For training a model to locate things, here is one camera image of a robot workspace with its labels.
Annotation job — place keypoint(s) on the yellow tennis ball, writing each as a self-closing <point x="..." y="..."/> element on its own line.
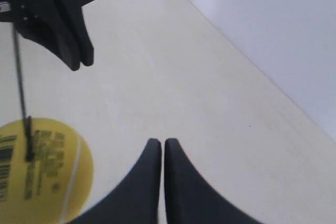
<point x="55" y="185"/>

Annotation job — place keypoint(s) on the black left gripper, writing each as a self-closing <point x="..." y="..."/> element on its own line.
<point x="57" y="25"/>

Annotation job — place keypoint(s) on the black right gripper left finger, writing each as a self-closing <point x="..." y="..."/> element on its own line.
<point x="136" y="198"/>

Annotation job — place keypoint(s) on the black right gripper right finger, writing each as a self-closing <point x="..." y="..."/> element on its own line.
<point x="189" y="198"/>

